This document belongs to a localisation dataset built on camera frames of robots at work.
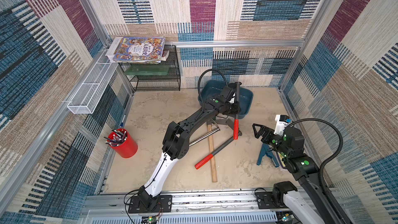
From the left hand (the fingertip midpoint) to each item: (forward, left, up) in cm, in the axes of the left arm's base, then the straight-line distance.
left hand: (242, 110), depth 89 cm
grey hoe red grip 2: (-26, +25, -12) cm, 38 cm away
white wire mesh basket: (-8, +76, +18) cm, 79 cm away
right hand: (-15, -5, +3) cm, 16 cm away
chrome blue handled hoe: (-6, +14, -11) cm, 19 cm away
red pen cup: (-19, +63, -1) cm, 66 cm away
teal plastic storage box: (+31, +17, -12) cm, 37 cm away
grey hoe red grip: (-6, +5, -2) cm, 8 cm away
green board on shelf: (+25, +57, +9) cm, 63 cm away
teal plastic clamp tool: (-21, -13, -12) cm, 27 cm away
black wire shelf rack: (+35, +59, -10) cm, 69 cm away
